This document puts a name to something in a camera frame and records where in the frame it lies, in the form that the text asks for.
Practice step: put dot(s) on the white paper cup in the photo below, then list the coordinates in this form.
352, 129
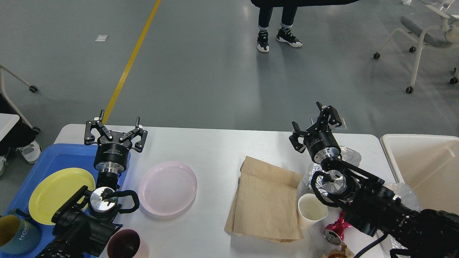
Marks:
310, 210

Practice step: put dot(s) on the beige plastic bin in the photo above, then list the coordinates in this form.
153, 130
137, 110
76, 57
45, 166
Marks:
429, 165

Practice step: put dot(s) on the yellow plate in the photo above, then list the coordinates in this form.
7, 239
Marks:
55, 190

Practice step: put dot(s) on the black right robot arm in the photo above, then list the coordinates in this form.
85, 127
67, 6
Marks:
368, 205

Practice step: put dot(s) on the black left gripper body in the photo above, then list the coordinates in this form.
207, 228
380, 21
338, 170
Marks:
112, 152

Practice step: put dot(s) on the crumpled aluminium foil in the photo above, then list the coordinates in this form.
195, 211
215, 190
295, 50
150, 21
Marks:
347, 154

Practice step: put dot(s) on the brown paper scrap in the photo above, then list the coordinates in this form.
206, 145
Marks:
342, 252

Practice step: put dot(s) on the brown paper bag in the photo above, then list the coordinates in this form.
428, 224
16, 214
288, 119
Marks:
265, 203

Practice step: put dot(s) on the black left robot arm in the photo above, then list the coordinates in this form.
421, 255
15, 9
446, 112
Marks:
84, 224

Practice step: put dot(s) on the crushed pink can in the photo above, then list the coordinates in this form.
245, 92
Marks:
334, 232

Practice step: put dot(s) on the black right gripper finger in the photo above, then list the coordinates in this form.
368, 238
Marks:
328, 118
296, 135

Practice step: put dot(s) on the pink plate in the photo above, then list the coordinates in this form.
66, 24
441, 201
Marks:
168, 188

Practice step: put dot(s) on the seated person white sneakers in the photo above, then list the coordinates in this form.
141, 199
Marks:
22, 138

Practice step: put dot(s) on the white rolling table left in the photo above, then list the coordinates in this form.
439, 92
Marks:
32, 88

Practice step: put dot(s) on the pink mug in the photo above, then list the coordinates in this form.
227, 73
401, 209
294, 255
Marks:
127, 243

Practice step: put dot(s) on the teal mug with yellow inside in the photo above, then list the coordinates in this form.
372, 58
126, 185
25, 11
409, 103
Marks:
18, 235

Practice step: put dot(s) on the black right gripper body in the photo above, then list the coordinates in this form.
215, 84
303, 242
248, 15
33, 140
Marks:
321, 145

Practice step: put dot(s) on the white office chair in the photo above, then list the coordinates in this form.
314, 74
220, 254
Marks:
435, 29

